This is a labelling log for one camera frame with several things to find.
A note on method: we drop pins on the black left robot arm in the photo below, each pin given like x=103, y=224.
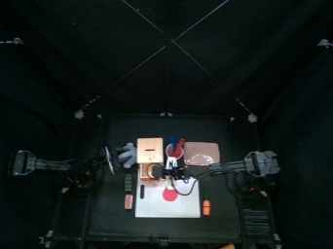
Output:
x=47, y=164

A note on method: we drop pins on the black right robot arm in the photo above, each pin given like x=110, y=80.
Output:
x=234, y=166

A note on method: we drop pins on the pink dough disc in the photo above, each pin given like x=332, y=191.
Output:
x=170, y=195

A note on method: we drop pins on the wooden drawer cabinet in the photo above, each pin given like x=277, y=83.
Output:
x=150, y=146

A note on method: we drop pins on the dark green striped block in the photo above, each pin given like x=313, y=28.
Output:
x=128, y=183

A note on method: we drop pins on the red toy utensil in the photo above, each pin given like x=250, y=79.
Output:
x=179, y=146

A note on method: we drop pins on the blue toy utensil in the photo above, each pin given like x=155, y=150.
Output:
x=173, y=142

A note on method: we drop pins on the white cutting board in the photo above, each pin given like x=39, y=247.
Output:
x=160, y=209

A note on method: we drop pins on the pink white sponge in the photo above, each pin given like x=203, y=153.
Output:
x=128, y=201

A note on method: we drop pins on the orange toy carrot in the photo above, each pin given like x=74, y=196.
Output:
x=206, y=207

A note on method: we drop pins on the black label with white text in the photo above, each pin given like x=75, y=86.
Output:
x=255, y=220

